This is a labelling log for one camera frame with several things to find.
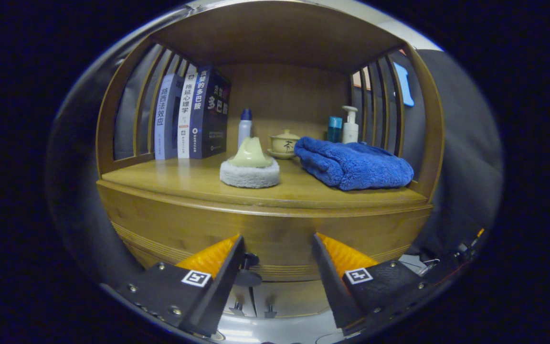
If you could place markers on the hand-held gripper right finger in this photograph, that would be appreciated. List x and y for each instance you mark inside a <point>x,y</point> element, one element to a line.
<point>334,286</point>

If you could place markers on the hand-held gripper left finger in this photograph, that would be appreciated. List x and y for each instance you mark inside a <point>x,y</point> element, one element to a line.
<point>220,286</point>

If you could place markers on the black round drawer knob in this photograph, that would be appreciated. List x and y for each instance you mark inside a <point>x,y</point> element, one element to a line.
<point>248,277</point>

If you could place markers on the wooden drawer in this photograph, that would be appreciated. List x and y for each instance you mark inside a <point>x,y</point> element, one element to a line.
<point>280,234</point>

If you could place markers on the wooden cabinet door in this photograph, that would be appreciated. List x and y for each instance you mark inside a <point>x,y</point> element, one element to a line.
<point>245,297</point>
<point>294,298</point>

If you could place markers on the wooden countertop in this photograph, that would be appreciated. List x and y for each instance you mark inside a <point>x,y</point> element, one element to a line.
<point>194,179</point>

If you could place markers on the wooden cabinet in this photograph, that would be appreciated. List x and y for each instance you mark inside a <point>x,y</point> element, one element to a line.
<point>280,33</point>

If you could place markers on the blue folded towel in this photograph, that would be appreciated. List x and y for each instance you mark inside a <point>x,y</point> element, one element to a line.
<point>354,165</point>

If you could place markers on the cream lidded teacup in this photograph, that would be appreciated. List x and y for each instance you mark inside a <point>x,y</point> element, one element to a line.
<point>283,142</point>

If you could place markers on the teal bottle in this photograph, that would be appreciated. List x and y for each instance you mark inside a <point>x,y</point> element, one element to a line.
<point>334,129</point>

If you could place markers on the white bottle blue cap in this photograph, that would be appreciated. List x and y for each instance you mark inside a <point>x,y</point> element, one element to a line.
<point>245,130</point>

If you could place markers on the white pump bottle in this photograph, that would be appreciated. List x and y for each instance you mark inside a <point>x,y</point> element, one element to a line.
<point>350,128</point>

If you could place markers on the white book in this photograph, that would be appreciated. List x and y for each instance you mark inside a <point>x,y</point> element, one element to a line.
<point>186,117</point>

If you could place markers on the dark navy book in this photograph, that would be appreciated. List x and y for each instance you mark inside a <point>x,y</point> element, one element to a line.
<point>210,112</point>

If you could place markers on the light blue book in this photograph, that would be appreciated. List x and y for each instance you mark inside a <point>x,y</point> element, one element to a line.
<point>165,119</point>

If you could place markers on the black backdrop cloth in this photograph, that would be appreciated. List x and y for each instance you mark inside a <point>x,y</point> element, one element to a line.
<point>466,157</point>

